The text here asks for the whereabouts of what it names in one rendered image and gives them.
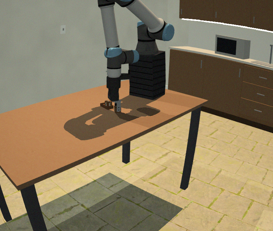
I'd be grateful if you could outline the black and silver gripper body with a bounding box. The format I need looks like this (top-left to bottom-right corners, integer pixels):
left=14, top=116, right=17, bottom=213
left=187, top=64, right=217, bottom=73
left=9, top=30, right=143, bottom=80
left=106, top=69, right=131, bottom=101

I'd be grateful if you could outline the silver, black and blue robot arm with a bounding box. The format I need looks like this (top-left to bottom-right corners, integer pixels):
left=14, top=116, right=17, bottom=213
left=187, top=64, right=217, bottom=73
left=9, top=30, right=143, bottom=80
left=98, top=0, right=174, bottom=69

